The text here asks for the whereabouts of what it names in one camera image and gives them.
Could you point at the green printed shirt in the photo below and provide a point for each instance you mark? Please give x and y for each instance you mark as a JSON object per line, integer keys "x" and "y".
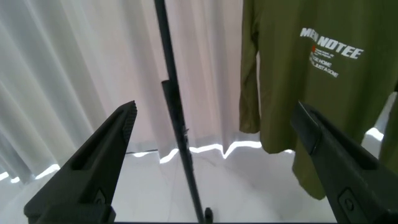
{"x": 295, "y": 93}

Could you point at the black clothes rack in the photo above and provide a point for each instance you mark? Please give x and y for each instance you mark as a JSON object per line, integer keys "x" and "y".
{"x": 174, "y": 93}

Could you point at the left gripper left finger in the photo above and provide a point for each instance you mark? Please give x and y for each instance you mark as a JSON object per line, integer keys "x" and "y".
{"x": 87, "y": 177}

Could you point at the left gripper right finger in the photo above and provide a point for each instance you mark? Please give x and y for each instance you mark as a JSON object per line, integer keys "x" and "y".
{"x": 348, "y": 177}

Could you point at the white curtain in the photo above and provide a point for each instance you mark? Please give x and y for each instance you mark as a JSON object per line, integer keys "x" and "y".
{"x": 77, "y": 77}

